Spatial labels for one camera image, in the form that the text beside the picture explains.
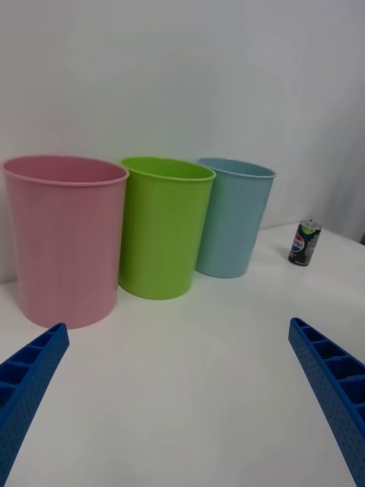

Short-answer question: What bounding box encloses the black drink can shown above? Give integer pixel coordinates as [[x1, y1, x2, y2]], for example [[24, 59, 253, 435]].
[[287, 218, 323, 267]]

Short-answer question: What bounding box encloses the green plastic waste bin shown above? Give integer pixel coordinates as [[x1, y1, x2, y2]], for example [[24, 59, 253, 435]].
[[118, 156, 217, 301]]

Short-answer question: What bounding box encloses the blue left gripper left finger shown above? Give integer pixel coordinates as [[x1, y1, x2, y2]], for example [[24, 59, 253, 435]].
[[0, 322, 71, 487]]

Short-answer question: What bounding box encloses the pink plastic waste bin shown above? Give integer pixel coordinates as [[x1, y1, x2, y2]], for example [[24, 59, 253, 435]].
[[0, 154, 131, 330]]

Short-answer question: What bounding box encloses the pale blue plastic waste bin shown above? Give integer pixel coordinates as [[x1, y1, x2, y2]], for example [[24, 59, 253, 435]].
[[194, 157, 277, 279]]

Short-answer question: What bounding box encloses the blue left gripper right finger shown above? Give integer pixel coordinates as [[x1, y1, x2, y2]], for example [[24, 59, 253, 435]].
[[287, 317, 365, 487]]

